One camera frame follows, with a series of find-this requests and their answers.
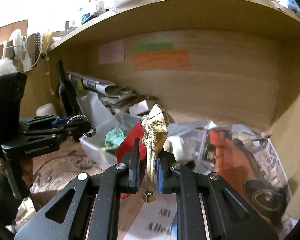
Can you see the clear plastic storage bin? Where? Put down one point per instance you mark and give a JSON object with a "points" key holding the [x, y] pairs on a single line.
{"points": [[185, 143]]}

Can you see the white fluffy ball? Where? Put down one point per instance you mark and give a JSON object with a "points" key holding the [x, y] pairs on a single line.
{"points": [[7, 66]]}

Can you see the red felt cloth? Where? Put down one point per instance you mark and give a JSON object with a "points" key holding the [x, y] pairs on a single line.
{"points": [[111, 179]]}

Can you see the small white cardboard box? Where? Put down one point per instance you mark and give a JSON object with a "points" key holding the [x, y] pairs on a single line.
{"points": [[141, 108]]}

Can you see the rolled newspaper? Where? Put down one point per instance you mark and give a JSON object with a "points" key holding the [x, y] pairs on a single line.
{"points": [[103, 87]]}

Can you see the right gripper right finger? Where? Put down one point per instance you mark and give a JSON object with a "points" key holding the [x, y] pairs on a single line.
{"points": [[168, 181]]}

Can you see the pink sticky note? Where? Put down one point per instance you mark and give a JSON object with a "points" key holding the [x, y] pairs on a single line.
{"points": [[113, 52]]}

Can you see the dark wine bottle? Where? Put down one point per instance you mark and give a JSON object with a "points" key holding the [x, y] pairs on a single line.
{"points": [[66, 92]]}

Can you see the orange sticky note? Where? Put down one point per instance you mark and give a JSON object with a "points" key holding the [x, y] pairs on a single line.
{"points": [[165, 60]]}

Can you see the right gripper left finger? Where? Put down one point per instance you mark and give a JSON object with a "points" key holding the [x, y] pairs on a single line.
{"points": [[131, 179]]}

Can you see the green sticky note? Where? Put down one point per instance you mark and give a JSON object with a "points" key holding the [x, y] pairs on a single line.
{"points": [[146, 47]]}

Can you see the green striped sock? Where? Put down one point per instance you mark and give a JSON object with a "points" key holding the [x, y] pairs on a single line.
{"points": [[114, 137]]}

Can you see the orange printed gift bag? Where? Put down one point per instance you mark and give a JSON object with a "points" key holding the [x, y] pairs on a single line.
{"points": [[250, 164]]}

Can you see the gold fabric pouch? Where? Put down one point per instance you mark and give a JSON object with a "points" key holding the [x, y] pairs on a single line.
{"points": [[155, 126]]}

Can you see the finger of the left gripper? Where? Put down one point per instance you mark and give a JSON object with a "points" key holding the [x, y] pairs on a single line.
{"points": [[60, 133], [45, 121]]}

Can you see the right hand holding gripper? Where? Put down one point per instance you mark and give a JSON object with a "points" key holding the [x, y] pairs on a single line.
{"points": [[19, 174]]}

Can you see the wooden shelf board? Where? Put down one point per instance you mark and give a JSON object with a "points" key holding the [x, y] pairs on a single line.
{"points": [[258, 17]]}

